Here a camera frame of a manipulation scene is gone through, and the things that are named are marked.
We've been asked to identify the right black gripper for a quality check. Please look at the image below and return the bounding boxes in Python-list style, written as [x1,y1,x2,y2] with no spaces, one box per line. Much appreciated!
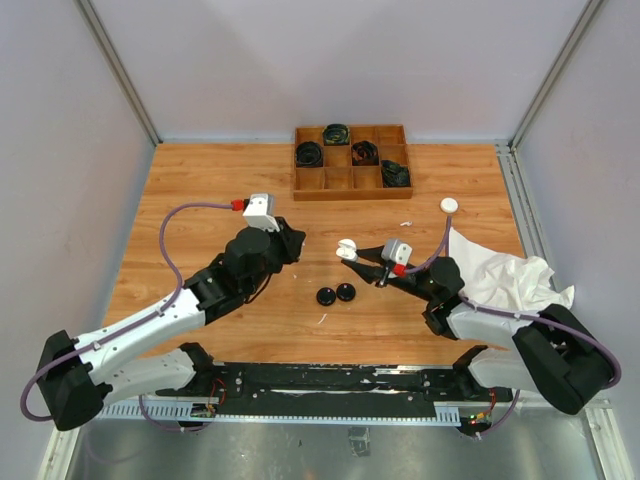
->
[343,244,437,304]

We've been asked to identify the white charging case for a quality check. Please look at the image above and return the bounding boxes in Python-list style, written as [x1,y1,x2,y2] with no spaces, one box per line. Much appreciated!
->
[440,197,459,215]
[336,238,358,261]

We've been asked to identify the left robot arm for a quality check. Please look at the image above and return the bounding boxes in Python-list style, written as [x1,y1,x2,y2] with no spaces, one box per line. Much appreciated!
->
[36,217,306,431]

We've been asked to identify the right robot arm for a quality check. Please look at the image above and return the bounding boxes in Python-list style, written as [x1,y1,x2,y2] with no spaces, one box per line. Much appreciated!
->
[336,239,621,415]

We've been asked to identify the wooden compartment tray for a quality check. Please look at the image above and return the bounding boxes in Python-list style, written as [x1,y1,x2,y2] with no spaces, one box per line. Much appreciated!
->
[292,123,413,201]

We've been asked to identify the crumpled white cloth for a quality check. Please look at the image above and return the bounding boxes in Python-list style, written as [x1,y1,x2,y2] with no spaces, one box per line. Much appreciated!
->
[449,229,575,311]

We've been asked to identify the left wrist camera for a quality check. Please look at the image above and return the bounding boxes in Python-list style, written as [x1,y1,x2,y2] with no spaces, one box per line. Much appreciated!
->
[243,193,279,232]

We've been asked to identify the dark green coiled strap right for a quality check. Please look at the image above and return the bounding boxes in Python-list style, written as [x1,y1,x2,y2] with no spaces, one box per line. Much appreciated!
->
[380,159,412,189]

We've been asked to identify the black coiled strap left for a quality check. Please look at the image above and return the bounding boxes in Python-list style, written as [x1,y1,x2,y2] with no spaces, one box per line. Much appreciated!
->
[294,140,326,169]

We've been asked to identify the black orange coiled strap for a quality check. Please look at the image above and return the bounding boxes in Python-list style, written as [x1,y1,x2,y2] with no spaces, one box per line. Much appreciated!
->
[350,139,379,167]

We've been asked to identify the green coiled strap top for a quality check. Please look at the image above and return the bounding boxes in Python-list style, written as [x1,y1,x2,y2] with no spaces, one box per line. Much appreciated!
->
[321,122,351,147]

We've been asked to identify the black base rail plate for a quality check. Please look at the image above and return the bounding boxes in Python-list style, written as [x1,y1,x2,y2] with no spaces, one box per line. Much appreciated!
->
[156,362,513,419]

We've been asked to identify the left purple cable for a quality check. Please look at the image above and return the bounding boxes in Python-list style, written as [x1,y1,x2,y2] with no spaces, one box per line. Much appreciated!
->
[19,200,246,433]

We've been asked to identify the purple cable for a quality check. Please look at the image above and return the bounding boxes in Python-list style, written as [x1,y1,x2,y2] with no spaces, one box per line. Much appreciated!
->
[19,200,246,433]
[394,212,623,441]

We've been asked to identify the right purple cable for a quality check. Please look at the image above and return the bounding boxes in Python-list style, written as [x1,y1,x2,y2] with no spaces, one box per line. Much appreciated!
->
[394,212,623,441]

